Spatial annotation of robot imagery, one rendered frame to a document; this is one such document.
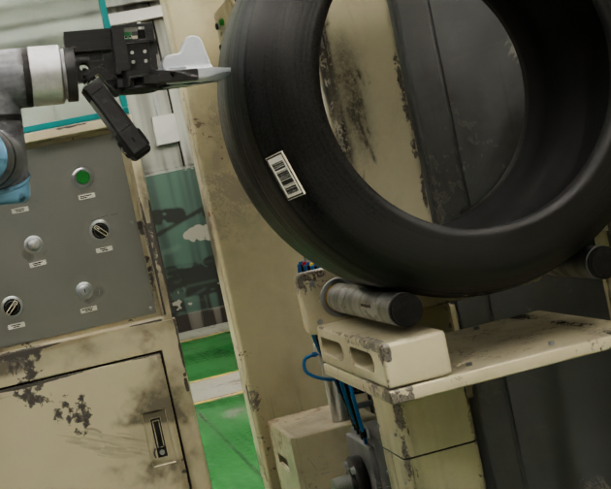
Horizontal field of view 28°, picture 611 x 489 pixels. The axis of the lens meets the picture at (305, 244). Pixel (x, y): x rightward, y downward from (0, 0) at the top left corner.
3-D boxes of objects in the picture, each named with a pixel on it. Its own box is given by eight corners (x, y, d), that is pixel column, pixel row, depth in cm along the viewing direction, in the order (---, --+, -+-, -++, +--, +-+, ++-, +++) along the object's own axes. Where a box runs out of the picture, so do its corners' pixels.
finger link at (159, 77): (199, 66, 153) (129, 72, 151) (200, 78, 153) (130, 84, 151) (194, 71, 158) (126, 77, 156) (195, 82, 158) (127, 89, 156)
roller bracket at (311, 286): (305, 335, 190) (292, 274, 189) (537, 279, 199) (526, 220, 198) (309, 337, 187) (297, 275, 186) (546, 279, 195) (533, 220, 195)
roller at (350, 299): (352, 310, 189) (324, 311, 188) (352, 281, 189) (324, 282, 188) (424, 327, 155) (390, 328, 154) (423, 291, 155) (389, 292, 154)
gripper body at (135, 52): (158, 21, 153) (61, 29, 150) (166, 89, 153) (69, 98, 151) (152, 31, 160) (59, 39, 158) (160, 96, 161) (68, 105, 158)
